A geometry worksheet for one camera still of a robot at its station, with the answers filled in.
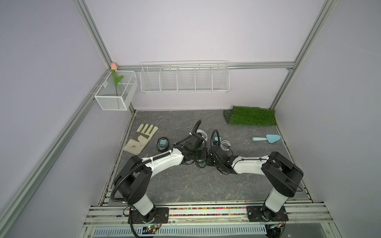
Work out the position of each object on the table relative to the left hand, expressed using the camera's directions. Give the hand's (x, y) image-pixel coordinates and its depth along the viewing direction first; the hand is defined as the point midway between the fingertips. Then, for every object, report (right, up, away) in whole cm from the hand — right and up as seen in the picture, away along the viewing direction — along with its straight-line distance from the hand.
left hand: (207, 154), depth 86 cm
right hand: (-1, -3, +7) cm, 7 cm away
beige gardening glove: (-46, +8, +17) cm, 50 cm away
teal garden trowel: (+48, +8, +18) cm, 52 cm away
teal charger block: (-29, +5, +12) cm, 32 cm away
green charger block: (-2, -7, +3) cm, 8 cm away
